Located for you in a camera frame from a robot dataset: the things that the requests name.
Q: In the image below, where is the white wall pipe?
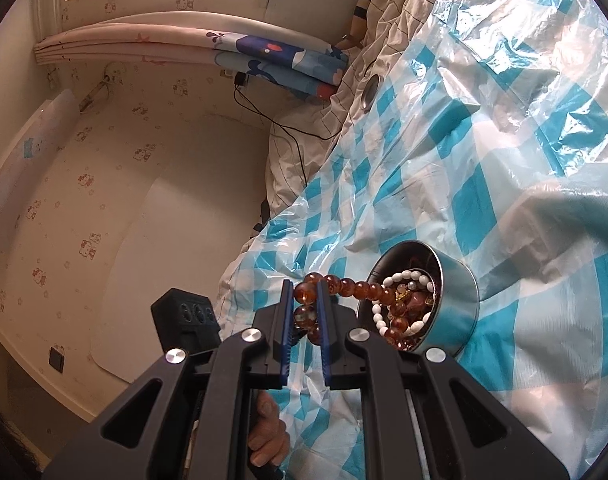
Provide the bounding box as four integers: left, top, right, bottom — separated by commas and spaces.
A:
78, 62, 124, 112

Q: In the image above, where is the black cable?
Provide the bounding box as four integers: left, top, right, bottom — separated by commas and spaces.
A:
233, 79, 345, 187

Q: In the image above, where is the translucent white plastic board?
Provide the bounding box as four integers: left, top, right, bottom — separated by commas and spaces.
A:
0, 89, 81, 242

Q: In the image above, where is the round metal tin lid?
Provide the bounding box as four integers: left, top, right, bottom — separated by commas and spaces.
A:
361, 73, 383, 114

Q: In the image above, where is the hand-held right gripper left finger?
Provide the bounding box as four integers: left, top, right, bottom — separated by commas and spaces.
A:
41, 280, 291, 480

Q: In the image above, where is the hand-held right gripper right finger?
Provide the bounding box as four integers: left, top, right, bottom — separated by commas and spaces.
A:
317, 280, 569, 480

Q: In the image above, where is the large white panel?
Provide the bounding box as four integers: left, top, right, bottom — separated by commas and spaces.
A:
90, 111, 271, 377

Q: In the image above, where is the pink whale print curtain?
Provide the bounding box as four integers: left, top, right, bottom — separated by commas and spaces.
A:
34, 10, 351, 104

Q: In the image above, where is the white bead bracelet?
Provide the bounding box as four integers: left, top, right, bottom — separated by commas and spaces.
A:
370, 269, 435, 345

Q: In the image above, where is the person's left hand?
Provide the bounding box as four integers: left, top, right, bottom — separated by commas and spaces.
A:
246, 390, 291, 467

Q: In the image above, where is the blue white checkered plastic sheet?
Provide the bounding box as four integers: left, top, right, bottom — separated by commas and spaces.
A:
216, 0, 608, 480

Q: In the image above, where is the round metal tin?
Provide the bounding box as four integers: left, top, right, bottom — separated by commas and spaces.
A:
365, 241, 480, 360

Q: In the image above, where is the amber bead bracelet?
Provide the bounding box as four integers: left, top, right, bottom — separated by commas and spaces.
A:
293, 272, 435, 352

